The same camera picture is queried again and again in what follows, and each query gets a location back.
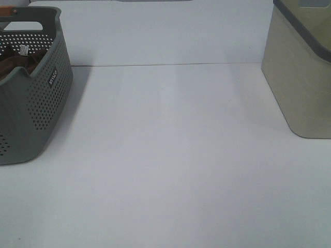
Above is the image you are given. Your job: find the brown towel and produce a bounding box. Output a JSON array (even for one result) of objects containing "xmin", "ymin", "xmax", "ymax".
[{"xmin": 1, "ymin": 44, "xmax": 47, "ymax": 80}]

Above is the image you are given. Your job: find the grey perforated plastic basket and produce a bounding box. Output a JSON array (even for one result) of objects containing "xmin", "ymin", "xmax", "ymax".
[{"xmin": 1, "ymin": 7, "xmax": 73, "ymax": 165}]

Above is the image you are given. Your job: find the beige plastic basket grey rim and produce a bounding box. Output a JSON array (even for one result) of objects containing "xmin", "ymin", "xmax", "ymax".
[{"xmin": 261, "ymin": 1, "xmax": 330, "ymax": 139}]

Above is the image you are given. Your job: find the brown wooden basket handle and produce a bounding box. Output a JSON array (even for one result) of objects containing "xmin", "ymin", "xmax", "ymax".
[{"xmin": 0, "ymin": 6, "xmax": 17, "ymax": 18}]

